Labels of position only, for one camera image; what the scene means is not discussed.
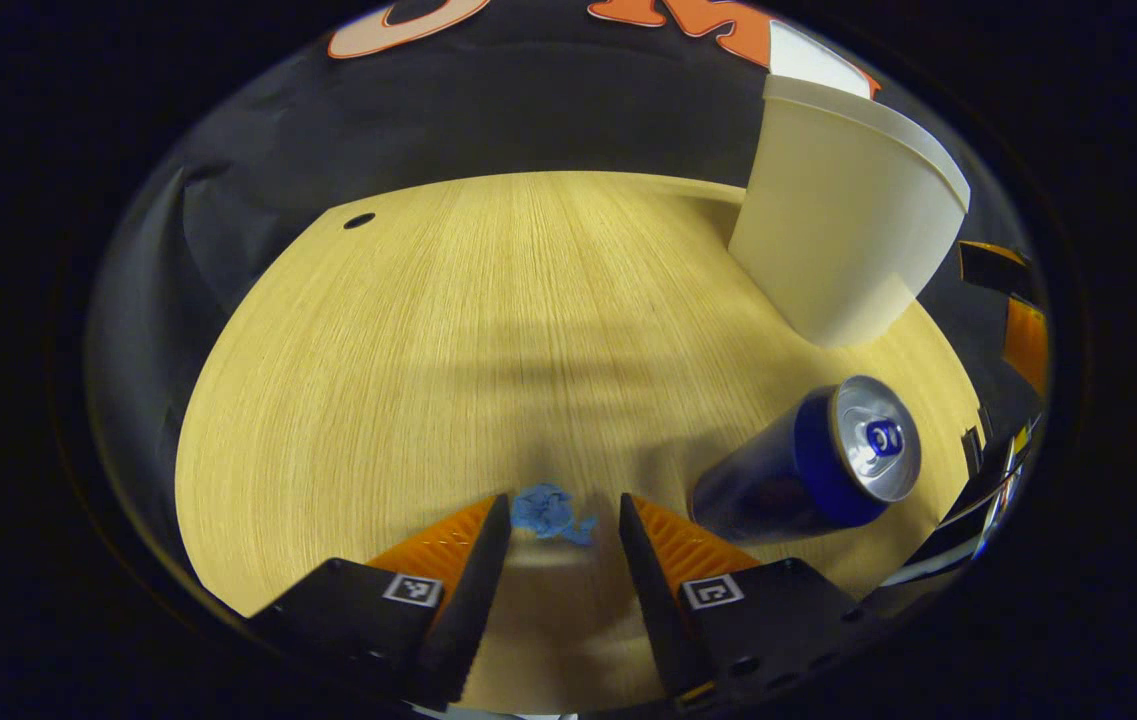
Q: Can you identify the wooden desktop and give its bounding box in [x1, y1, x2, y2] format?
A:
[175, 170, 985, 716]

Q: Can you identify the white desktop garbage bin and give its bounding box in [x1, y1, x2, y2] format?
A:
[728, 20, 972, 349]

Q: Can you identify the blue pop can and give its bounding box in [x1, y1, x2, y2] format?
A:
[690, 375, 923, 546]

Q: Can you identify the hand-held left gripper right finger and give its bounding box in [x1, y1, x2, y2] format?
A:
[618, 492, 869, 713]

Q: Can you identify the blue paper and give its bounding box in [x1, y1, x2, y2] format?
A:
[511, 483, 598, 547]

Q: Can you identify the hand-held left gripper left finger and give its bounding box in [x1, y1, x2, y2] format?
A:
[248, 493, 512, 711]

